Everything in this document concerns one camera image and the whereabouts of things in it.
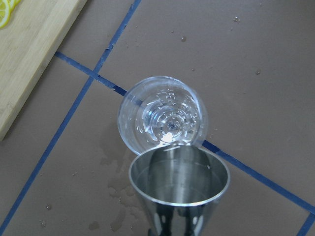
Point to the steel jigger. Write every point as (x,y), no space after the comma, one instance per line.
(179,188)

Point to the clear wine glass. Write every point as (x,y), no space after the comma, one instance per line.
(160,111)

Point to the bamboo cutting board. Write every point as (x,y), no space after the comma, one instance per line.
(27,44)

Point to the lemon slice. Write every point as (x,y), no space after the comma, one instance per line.
(12,4)
(5,12)

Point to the front lemon slice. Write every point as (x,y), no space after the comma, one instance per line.
(5,12)

